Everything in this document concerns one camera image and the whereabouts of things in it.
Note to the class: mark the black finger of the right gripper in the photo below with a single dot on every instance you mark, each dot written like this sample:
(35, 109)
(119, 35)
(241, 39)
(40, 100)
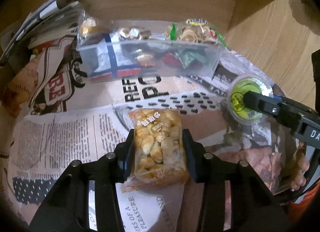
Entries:
(264, 106)

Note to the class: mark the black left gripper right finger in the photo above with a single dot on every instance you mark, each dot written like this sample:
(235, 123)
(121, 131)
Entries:
(253, 207)

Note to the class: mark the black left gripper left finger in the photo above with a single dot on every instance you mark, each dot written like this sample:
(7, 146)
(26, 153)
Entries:
(65, 208)

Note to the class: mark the green jelly cup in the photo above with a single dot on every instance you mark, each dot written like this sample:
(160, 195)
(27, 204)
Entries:
(241, 85)

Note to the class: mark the golden puffed snack packet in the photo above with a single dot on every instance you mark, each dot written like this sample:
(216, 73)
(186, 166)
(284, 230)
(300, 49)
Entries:
(159, 152)

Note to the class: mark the blue white snack packet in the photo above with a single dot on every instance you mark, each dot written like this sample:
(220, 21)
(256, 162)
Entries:
(111, 61)

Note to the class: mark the person's right hand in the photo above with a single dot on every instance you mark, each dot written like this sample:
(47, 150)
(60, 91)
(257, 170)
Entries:
(301, 165)

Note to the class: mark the newspaper print cloth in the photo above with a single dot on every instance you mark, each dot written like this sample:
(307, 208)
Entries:
(52, 114)

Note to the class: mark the clear plastic storage bin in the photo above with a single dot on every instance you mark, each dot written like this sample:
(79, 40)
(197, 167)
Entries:
(144, 40)

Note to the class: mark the stack of books and papers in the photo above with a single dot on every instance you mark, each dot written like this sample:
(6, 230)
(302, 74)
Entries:
(43, 18)

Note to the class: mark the ring cookie bag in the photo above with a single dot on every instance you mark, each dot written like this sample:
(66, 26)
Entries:
(195, 31)

